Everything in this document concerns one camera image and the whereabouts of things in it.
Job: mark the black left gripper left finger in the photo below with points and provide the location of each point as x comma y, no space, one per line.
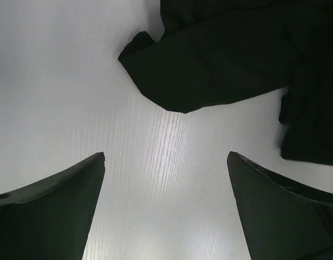
51,218

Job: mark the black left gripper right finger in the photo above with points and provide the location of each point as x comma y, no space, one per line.
281,218

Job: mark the black t shirt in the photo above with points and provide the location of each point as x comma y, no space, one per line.
222,52

